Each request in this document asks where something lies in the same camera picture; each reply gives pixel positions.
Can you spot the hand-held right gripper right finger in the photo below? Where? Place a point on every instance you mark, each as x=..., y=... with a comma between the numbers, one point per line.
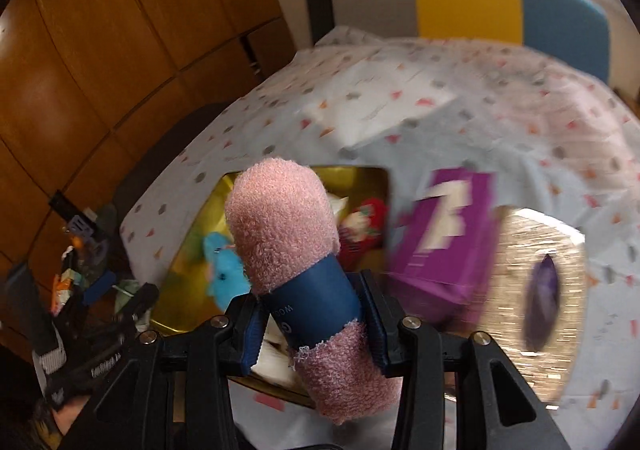
x=375, y=330

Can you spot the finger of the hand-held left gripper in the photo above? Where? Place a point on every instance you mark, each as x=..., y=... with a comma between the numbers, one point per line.
x=100, y=287
x=137, y=305

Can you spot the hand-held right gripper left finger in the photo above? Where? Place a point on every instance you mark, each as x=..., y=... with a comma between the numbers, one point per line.
x=252, y=340

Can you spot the blue plush toy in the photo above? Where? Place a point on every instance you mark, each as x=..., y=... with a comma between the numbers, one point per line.
x=225, y=270

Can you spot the gold tin container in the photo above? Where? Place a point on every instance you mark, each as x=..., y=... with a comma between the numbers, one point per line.
x=185, y=230

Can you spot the red plush toy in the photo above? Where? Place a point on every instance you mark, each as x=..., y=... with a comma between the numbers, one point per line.
x=367, y=215

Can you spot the pink towel roll blue band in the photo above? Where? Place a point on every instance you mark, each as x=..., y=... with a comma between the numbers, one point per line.
x=280, y=220

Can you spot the pile of assorted small items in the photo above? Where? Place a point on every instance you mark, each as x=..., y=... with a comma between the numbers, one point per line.
x=80, y=230

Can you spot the purple cardboard box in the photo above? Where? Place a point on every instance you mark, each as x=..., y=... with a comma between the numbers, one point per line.
x=440, y=270

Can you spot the ornate metallic tissue box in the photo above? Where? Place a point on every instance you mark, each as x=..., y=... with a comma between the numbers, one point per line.
x=560, y=280

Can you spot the wooden wardrobe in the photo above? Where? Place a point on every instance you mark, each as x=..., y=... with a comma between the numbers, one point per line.
x=100, y=54

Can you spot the printed plastic tablecloth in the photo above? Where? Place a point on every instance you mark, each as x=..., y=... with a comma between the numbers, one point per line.
x=450, y=104

